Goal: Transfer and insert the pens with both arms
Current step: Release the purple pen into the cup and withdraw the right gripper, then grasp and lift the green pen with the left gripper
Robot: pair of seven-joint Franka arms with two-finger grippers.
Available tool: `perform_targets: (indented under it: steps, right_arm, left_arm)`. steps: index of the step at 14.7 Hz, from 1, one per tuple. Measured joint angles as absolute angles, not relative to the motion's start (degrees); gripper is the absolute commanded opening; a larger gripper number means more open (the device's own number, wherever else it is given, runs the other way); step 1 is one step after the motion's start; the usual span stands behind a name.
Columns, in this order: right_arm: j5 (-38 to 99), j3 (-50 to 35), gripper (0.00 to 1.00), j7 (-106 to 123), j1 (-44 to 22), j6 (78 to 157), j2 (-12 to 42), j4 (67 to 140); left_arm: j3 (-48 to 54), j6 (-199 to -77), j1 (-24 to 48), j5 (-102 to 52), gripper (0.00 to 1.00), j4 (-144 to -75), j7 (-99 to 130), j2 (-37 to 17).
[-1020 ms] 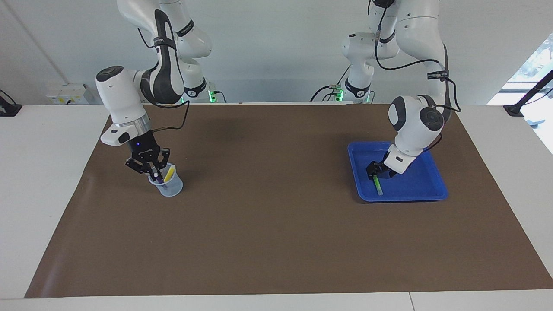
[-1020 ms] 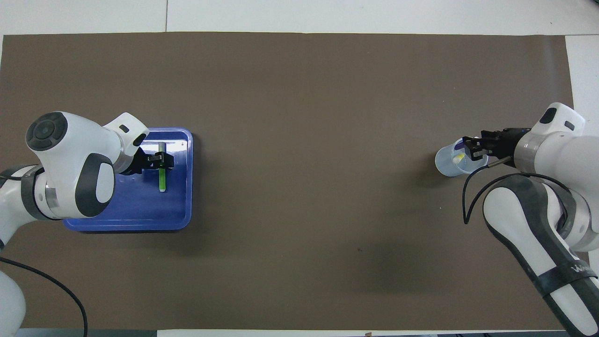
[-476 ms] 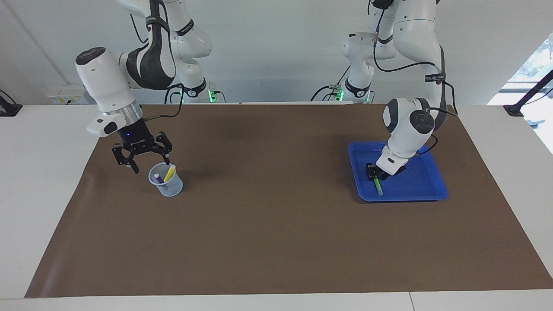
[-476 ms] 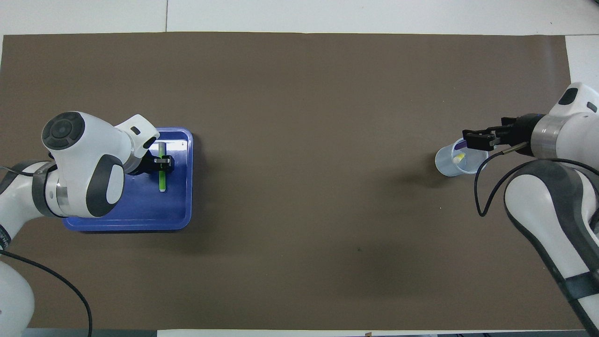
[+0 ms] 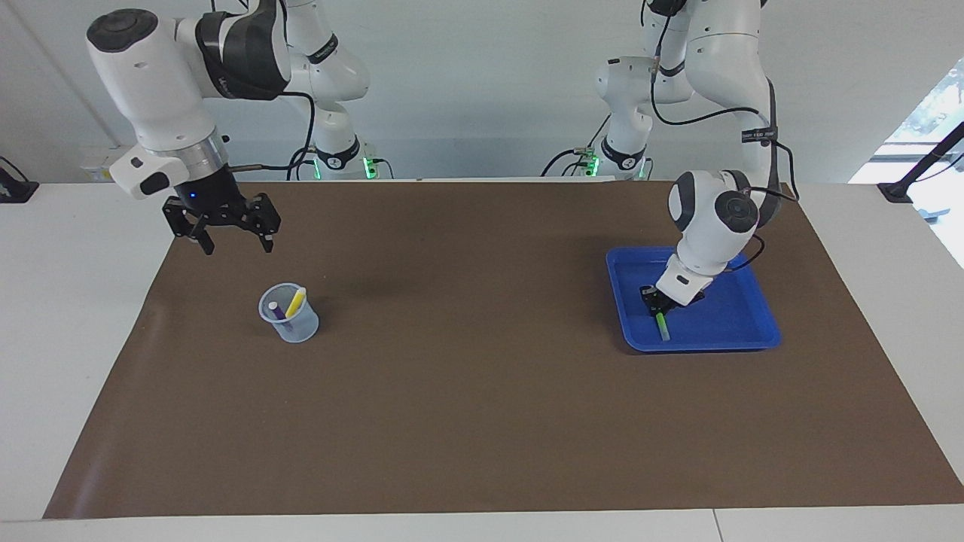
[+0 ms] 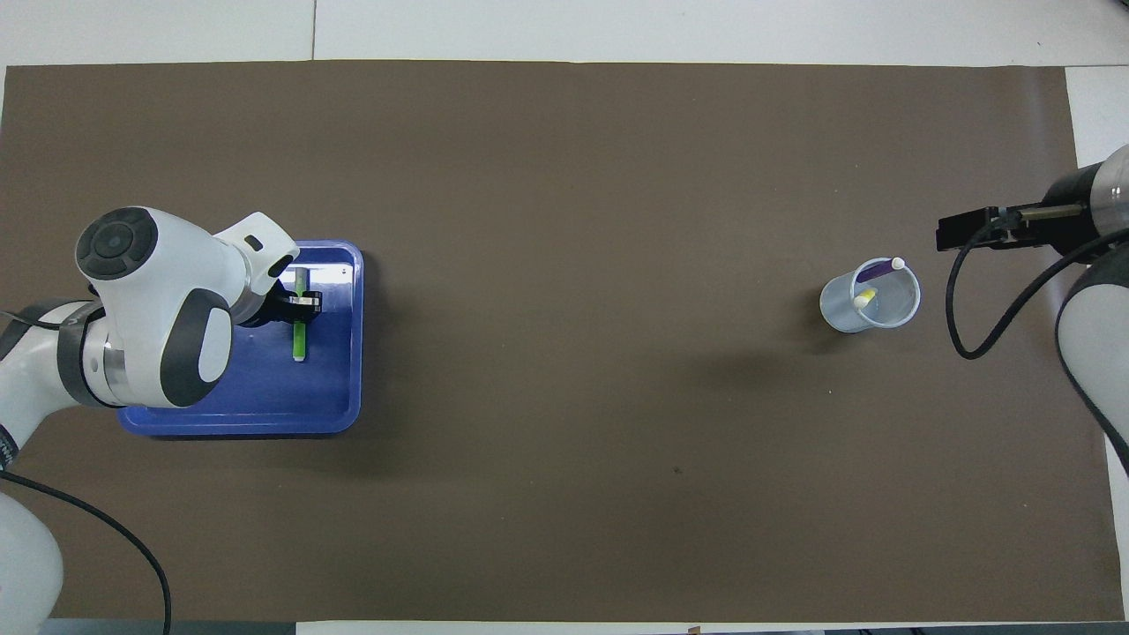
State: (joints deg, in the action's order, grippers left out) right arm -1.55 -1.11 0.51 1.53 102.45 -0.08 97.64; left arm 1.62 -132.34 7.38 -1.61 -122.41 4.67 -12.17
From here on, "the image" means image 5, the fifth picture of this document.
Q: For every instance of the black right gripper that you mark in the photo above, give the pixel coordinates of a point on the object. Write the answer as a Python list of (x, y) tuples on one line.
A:
[(215, 199)]

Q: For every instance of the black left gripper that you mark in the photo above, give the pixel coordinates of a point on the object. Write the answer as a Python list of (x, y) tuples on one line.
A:
[(655, 295)]

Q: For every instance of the green highlighter pen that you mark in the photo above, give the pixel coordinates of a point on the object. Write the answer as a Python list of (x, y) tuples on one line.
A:
[(663, 327)]

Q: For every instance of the purple highlighter pen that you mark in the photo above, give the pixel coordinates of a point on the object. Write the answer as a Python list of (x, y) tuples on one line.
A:
[(276, 309)]

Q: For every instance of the yellow highlighter pen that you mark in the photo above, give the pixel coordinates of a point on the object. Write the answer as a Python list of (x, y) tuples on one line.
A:
[(296, 301)]

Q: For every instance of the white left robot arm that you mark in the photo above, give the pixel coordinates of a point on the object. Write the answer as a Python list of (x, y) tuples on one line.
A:
[(723, 53)]

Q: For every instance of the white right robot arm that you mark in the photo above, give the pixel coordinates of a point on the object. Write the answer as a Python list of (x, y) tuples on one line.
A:
[(151, 75)]

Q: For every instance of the blue plastic tray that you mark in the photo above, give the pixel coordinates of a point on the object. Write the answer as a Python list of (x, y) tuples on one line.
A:
[(723, 320)]

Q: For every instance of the clear plastic cup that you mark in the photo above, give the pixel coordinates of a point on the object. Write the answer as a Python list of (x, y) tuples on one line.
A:
[(297, 331)]

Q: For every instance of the brown table mat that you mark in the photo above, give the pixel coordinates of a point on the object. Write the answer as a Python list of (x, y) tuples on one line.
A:
[(482, 414)]

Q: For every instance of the black clamp stand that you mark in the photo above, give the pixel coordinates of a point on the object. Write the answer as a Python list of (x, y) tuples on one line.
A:
[(896, 192)]

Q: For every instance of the bright window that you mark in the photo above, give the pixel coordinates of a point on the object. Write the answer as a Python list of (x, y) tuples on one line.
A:
[(941, 98)]

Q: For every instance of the white wall socket box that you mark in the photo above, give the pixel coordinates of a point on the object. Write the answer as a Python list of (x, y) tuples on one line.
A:
[(94, 172)]

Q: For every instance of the black desk mount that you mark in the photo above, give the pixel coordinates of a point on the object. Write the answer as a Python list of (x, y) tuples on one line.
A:
[(19, 192)]

